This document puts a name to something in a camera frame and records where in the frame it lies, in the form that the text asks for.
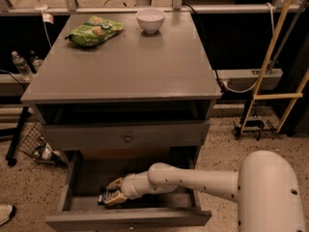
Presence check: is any white sneaker shoe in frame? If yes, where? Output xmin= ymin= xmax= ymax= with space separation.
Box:
xmin=0 ymin=204 xmax=15 ymax=226

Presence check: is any clear plastic water bottle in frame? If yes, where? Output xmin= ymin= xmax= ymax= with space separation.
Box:
xmin=12 ymin=51 xmax=33 ymax=81

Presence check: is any metal railing beam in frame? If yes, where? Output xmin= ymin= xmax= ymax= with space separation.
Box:
xmin=0 ymin=0 xmax=309 ymax=17

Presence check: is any round metal drawer knob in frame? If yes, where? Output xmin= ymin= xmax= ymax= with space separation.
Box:
xmin=124 ymin=134 xmax=132 ymax=143

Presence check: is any green snack chip bag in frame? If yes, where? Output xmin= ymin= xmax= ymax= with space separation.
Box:
xmin=65 ymin=15 xmax=124 ymax=47

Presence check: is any white cable loop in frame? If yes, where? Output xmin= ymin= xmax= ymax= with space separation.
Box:
xmin=221 ymin=2 xmax=276 ymax=95

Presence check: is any yellow wooden ladder frame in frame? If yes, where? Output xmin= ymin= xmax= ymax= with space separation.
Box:
xmin=239 ymin=0 xmax=309 ymax=135

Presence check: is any white lamp with cord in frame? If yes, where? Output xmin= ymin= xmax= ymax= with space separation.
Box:
xmin=35 ymin=0 xmax=54 ymax=47

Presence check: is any grey wooden drawer cabinet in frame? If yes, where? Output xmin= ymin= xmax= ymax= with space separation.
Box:
xmin=22 ymin=13 xmax=220 ymax=160

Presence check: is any open lower grey drawer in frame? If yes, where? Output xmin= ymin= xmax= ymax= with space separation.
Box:
xmin=45 ymin=153 xmax=211 ymax=232

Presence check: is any black wire basket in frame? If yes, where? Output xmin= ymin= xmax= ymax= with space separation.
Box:
xmin=17 ymin=123 xmax=66 ymax=166

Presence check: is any black power cable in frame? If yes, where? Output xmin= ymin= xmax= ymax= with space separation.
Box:
xmin=182 ymin=3 xmax=226 ymax=94

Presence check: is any closed upper grey drawer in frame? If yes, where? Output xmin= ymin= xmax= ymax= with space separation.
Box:
xmin=42 ymin=120 xmax=210 ymax=151

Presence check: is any white ceramic bowl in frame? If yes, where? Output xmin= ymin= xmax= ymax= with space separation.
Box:
xmin=135 ymin=8 xmax=165 ymax=33

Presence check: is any dark blueberry rxbar wrapper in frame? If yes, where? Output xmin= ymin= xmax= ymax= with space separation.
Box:
xmin=98 ymin=188 xmax=114 ymax=205

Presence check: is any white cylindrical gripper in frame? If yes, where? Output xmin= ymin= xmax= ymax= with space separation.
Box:
xmin=104 ymin=172 xmax=155 ymax=206

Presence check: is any black stand leg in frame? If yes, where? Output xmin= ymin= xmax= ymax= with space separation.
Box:
xmin=6 ymin=106 xmax=29 ymax=166

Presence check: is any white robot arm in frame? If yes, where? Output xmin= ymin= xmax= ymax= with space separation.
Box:
xmin=103 ymin=151 xmax=306 ymax=232

